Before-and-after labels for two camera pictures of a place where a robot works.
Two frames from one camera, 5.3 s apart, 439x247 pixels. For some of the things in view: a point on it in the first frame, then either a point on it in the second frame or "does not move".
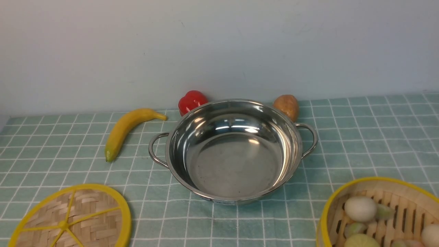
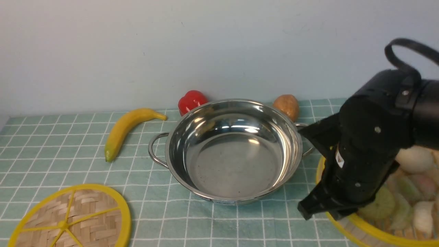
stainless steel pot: [232, 152] does not move
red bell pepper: [192, 99] does not move
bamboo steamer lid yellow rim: [76, 215] does not move
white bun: [430, 235] -> [423, 218]
